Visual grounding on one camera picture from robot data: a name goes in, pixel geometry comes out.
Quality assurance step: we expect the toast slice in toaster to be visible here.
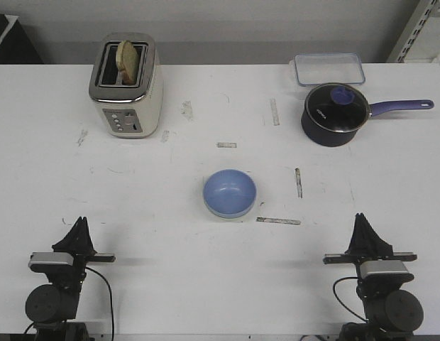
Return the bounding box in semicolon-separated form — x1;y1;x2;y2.
115;40;140;85

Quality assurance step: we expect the cream and chrome toaster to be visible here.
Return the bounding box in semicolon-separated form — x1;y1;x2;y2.
89;33;163;139

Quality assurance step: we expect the grey metal shelf upright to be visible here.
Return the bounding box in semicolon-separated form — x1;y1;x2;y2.
386;1;440;63

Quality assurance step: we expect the clear plastic food container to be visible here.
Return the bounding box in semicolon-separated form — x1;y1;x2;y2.
292;53;365;87

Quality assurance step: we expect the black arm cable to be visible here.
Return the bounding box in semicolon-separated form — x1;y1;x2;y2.
85;266;115;337
332;277;366;324

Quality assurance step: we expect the blue bowl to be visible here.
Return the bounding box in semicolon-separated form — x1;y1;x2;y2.
202;169;257;219

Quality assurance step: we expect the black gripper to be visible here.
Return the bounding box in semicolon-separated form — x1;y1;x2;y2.
49;217;116;295
322;213;417;301

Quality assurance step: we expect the glass pot lid blue knob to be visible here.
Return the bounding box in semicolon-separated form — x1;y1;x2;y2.
305;82;370;133

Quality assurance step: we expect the dark blue saucepan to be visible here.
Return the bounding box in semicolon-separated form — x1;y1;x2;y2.
301;95;434;147

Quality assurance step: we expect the green bowl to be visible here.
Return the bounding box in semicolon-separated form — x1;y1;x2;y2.
207;205;253;221

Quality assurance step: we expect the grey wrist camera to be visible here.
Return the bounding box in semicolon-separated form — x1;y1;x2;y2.
358;260;414;283
28;252;74;274

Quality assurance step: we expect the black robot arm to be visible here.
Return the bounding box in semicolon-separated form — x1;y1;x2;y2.
323;213;424;340
25;217;116;340

